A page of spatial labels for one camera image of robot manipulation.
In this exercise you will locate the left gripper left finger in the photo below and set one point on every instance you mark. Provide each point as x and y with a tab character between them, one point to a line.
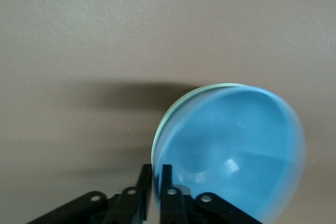
139	200

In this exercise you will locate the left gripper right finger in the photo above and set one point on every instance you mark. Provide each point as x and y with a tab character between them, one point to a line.
170	205

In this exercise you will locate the blue bowl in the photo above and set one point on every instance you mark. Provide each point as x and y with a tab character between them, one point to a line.
231	142

